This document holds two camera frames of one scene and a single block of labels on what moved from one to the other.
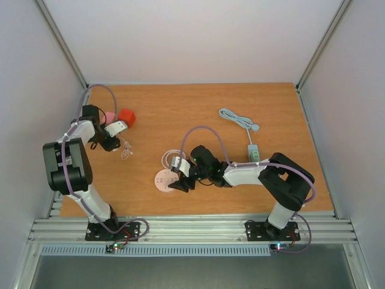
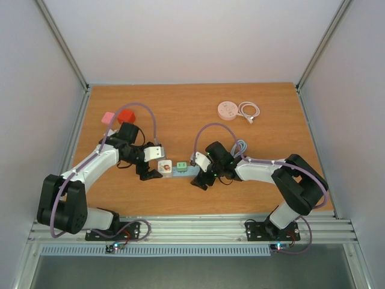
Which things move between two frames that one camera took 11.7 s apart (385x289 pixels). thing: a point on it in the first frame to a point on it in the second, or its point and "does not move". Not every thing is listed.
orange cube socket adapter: (127, 115) does not move
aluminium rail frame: (187, 231) does not move
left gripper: (110, 146) to (152, 174)
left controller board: (110, 248) does not move
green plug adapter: (254, 156) to (181, 167)
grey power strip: (251, 149) to (190, 171)
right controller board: (280, 247) does not move
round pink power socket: (165, 177) to (227, 110)
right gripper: (185, 185) to (203, 182)
